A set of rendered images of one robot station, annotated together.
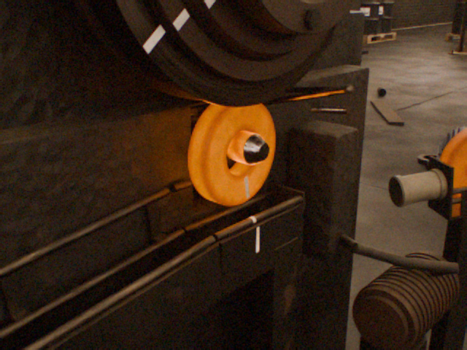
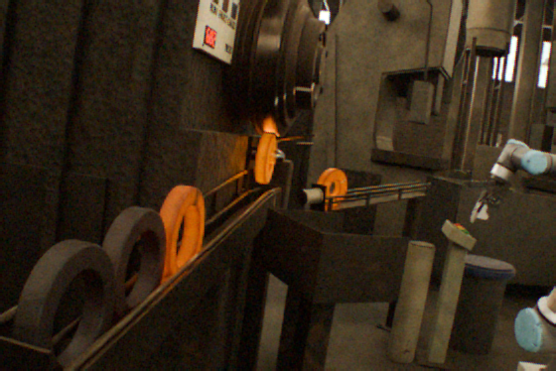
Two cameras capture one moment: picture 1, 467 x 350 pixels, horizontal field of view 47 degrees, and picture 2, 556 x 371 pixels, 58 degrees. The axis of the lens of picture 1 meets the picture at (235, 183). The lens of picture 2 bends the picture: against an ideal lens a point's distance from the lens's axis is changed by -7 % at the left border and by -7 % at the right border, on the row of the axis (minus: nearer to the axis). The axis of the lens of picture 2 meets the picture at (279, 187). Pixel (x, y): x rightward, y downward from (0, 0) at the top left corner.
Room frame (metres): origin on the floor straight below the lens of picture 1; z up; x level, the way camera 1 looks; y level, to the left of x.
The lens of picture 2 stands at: (-0.71, 0.87, 0.89)
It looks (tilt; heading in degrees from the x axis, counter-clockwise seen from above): 6 degrees down; 327
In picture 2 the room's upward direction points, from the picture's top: 8 degrees clockwise
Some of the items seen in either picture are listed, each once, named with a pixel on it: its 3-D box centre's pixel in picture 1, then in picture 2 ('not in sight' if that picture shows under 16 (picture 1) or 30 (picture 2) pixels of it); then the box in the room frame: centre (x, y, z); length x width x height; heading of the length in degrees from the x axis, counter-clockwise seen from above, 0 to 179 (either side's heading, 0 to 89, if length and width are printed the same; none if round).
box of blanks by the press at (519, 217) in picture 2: not in sight; (491, 233); (1.66, -2.61, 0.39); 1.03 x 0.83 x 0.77; 62
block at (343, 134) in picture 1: (319, 189); (273, 192); (0.90, -0.15, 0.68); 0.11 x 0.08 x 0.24; 47
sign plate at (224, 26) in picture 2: not in sight; (218, 22); (0.54, 0.31, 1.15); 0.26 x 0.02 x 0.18; 137
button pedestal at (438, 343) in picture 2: not in sight; (448, 295); (0.72, -1.00, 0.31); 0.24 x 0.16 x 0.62; 137
